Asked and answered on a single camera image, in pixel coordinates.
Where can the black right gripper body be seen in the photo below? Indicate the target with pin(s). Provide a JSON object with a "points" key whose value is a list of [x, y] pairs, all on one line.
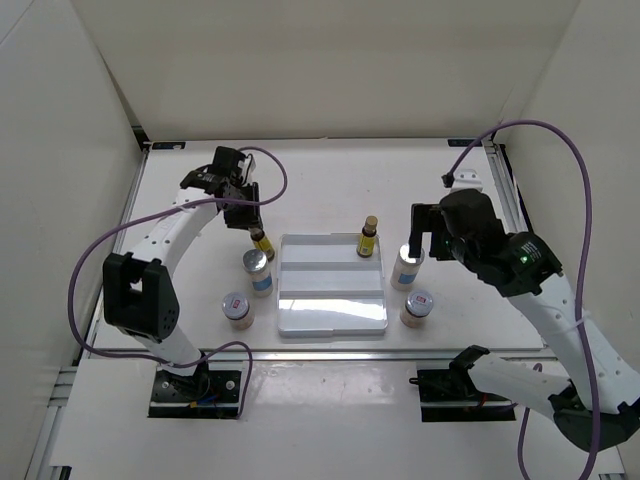
{"points": [[458, 249]]}

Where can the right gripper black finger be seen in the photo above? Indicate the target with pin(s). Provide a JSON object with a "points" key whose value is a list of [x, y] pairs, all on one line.
{"points": [[425, 218], [439, 246]]}

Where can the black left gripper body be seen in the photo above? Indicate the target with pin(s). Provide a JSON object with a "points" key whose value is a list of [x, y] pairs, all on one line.
{"points": [[237, 215]]}

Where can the yellow label sauce bottle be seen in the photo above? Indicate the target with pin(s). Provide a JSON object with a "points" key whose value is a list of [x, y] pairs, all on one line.
{"points": [[367, 238], [262, 242]]}

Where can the white lid spice jar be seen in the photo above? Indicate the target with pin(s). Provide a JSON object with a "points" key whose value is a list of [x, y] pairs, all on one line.
{"points": [[416, 308], [237, 308]]}

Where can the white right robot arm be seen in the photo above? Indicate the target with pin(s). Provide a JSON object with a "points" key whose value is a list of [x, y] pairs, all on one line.
{"points": [[595, 405]]}

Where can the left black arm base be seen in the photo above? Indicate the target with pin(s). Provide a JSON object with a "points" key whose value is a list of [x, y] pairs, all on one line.
{"points": [[213, 394]]}

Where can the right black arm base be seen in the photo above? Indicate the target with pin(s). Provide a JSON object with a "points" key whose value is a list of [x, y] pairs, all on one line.
{"points": [[441, 400]]}

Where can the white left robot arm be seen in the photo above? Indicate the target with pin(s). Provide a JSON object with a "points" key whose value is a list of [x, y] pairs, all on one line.
{"points": [[139, 296]]}

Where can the white plastic organizer tray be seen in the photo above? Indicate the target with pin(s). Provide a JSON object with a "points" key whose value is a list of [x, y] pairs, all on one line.
{"points": [[326, 290]]}

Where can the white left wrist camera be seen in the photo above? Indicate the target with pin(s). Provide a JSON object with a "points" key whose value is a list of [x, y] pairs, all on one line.
{"points": [[246, 168]]}

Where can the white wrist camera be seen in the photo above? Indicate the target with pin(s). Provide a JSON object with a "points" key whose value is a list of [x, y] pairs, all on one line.
{"points": [[463, 179], [246, 168]]}

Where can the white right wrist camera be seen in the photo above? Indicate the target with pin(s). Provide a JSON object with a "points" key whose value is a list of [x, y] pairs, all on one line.
{"points": [[463, 179]]}

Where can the aluminium right rail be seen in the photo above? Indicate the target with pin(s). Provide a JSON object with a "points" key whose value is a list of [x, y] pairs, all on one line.
{"points": [[506, 185]]}

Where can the aluminium rail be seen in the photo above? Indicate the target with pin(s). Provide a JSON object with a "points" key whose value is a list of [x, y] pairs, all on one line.
{"points": [[389, 355], [506, 185]]}

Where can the aluminium front rail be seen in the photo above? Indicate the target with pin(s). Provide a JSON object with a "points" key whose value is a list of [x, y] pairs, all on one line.
{"points": [[389, 355]]}

